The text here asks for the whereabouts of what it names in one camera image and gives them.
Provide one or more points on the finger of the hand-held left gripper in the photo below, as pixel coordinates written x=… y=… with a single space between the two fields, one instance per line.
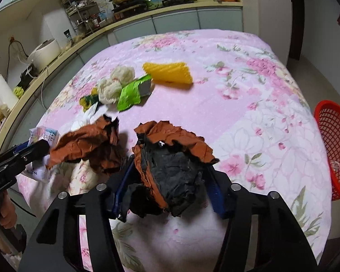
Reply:
x=18 y=148
x=39 y=148

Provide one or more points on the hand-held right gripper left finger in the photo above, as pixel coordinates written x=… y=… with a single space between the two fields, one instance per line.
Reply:
x=119 y=201

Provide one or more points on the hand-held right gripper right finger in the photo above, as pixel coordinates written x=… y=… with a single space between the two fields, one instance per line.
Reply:
x=216 y=201

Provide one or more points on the white printed plastic wrapper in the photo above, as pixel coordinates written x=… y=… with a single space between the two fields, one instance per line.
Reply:
x=45 y=136

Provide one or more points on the brown black paper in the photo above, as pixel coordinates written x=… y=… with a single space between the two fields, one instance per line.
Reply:
x=82 y=144
x=175 y=175

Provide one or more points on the yellow green knitted scrubber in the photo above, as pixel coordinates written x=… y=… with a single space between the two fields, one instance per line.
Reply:
x=87 y=100

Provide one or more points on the cream mesh cloth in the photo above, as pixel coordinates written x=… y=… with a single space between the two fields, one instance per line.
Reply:
x=110 y=90

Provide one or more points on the red plastic mesh basket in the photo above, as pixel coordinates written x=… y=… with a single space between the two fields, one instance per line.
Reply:
x=337 y=153

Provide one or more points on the person's left hand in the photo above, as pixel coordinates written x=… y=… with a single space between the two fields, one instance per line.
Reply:
x=8 y=211

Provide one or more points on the yellow round scrubber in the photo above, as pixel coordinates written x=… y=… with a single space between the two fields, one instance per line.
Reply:
x=18 y=92

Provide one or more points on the clear plastic bag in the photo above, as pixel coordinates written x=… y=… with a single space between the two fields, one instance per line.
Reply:
x=86 y=117

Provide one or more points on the white electric kettle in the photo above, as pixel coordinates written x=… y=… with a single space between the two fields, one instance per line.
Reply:
x=2 y=90

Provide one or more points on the black small appliance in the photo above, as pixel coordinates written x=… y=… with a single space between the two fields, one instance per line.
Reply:
x=27 y=76

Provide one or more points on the pink floral blanket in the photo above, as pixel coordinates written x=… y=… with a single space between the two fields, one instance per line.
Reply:
x=243 y=119

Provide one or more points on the white rice cooker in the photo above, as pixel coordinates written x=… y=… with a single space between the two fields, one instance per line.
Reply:
x=45 y=52

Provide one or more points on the green foil wrapper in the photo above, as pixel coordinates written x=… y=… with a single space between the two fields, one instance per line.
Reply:
x=129 y=96

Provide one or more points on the yellow foam sheet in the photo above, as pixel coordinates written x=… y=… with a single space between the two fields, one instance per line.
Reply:
x=167 y=72

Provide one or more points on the metal spice rack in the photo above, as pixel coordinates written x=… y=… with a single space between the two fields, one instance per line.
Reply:
x=79 y=14

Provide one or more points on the grey base cabinets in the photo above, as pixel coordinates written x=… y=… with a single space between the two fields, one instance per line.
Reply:
x=172 y=22

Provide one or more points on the beige kitchen counter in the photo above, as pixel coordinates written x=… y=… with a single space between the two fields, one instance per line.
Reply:
x=158 y=9

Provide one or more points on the black gas stove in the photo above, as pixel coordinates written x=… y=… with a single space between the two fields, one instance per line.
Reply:
x=153 y=4

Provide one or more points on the dark wooden door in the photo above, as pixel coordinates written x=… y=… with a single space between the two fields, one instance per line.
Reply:
x=296 y=19

